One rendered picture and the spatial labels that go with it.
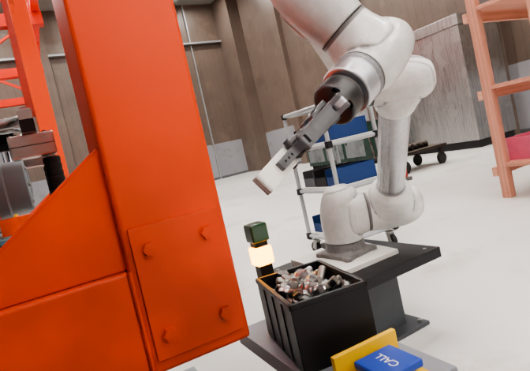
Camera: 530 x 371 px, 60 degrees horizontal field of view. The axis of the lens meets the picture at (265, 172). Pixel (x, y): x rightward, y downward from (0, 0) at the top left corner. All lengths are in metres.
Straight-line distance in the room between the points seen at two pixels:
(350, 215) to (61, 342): 1.27
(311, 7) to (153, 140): 0.34
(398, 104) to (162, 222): 0.90
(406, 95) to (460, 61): 7.21
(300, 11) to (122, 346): 0.60
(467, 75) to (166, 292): 8.04
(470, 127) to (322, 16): 7.87
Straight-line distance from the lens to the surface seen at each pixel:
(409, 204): 1.79
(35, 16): 7.64
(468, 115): 8.61
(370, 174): 3.03
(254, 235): 0.96
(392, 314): 1.92
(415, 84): 1.39
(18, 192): 1.22
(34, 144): 1.09
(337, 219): 1.78
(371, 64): 0.78
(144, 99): 0.71
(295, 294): 0.79
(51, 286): 0.71
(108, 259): 0.71
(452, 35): 8.68
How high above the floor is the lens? 0.81
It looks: 3 degrees down
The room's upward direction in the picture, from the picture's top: 13 degrees counter-clockwise
